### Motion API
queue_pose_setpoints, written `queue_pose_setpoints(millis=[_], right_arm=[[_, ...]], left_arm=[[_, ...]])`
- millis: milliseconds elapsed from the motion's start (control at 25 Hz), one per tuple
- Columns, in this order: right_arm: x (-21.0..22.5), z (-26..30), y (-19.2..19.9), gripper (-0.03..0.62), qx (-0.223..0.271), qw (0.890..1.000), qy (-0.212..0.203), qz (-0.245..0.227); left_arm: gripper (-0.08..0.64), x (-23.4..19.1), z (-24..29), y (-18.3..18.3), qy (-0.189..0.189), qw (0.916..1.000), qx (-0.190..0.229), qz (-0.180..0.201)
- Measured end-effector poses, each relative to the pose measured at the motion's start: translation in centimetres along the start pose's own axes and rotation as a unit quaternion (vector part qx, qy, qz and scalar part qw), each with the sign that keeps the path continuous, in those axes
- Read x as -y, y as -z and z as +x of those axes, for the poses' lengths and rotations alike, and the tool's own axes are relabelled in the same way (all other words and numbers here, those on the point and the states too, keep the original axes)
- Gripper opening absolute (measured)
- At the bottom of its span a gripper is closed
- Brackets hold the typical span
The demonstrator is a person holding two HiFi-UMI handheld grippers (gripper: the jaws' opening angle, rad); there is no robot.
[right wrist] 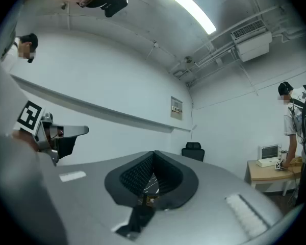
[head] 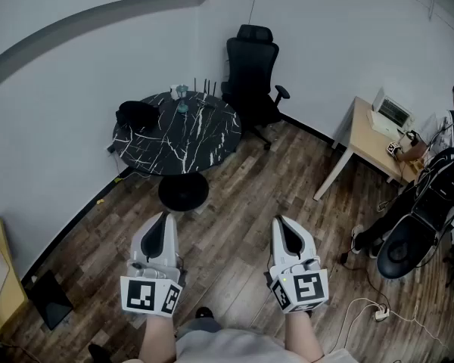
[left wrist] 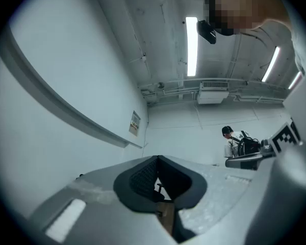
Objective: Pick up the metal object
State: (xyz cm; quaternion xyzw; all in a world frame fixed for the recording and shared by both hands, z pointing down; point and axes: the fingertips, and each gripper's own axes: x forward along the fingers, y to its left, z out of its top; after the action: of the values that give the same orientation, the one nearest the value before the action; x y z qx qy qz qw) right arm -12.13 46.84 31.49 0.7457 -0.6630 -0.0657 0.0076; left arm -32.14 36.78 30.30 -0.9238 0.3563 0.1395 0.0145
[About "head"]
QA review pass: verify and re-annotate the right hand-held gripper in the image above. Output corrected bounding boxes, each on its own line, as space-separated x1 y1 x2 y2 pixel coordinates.
266 215 331 315

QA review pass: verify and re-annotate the light wooden desk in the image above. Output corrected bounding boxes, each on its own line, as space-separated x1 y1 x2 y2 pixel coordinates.
313 95 428 203

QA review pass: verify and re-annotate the white toaster oven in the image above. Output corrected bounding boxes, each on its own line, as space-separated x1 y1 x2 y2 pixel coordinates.
371 87 414 126

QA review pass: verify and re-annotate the black flat panel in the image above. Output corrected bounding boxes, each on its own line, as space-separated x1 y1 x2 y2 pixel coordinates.
25 269 75 331

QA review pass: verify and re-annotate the black chair with white frame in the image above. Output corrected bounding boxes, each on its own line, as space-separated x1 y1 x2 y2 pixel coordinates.
376 147 454 280

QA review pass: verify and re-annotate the light wooden shelf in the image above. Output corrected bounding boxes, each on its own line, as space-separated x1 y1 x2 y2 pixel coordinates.
0 216 29 338

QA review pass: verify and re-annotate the black mesh office chair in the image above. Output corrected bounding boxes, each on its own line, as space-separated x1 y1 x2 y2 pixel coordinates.
221 23 291 151

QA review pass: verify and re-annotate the white floor cable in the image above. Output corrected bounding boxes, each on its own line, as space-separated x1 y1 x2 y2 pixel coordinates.
334 296 442 355

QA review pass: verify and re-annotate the person's gray shirt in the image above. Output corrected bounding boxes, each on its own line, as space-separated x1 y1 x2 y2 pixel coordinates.
173 327 351 363

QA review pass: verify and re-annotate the black router with antennas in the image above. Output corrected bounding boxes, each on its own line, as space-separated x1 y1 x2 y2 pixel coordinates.
191 76 218 98

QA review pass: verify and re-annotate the black bag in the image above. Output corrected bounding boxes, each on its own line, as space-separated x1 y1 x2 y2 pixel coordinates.
116 100 160 133

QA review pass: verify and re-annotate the thin wall cable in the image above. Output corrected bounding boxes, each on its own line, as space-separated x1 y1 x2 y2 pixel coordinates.
247 0 260 26

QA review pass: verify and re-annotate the person's right forearm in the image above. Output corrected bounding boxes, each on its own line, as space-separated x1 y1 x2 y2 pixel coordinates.
283 310 325 363

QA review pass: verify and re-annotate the round black marble table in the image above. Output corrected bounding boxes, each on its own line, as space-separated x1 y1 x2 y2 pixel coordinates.
112 90 243 214

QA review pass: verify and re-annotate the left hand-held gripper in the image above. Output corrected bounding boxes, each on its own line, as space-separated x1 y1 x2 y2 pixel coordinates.
120 212 185 318

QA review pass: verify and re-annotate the person's left forearm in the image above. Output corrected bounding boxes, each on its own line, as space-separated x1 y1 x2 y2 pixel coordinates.
138 310 178 363

